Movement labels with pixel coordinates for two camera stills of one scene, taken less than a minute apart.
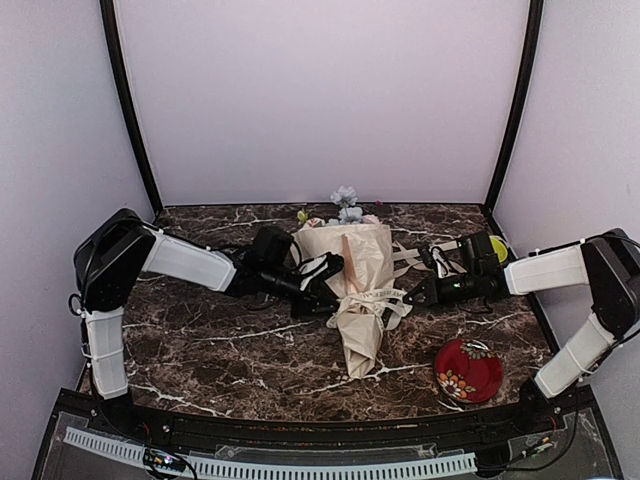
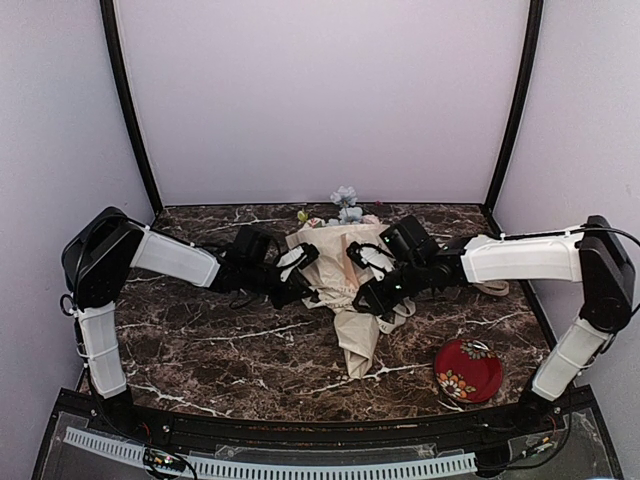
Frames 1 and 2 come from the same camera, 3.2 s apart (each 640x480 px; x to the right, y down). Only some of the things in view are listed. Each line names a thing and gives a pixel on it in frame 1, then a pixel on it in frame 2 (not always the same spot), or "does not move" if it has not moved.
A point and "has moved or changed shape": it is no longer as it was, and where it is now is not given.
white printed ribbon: (406, 258) has moved or changed shape
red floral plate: (469, 371) does not move
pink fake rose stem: (370, 218) does not move
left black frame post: (122, 82) does not move
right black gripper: (420, 288) to (374, 296)
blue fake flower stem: (348, 215) does not move
